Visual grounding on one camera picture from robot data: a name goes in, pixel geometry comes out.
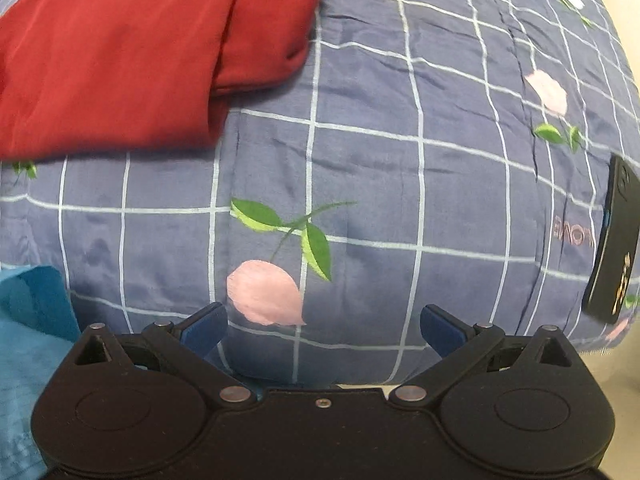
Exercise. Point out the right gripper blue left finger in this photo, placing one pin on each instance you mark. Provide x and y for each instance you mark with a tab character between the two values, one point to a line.
181	350

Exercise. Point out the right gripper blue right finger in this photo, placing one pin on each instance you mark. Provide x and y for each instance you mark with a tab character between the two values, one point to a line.
463	350

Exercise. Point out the red long-sleeve shirt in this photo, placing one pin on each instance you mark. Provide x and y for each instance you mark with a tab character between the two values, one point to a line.
80	76

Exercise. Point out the blue cloth garment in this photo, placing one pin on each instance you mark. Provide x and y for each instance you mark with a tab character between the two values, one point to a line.
38	328

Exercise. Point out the black phone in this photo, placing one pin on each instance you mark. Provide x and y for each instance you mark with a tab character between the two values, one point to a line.
609	280

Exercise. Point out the blue checked floral quilt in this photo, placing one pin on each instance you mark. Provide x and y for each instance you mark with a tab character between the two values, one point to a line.
449	152

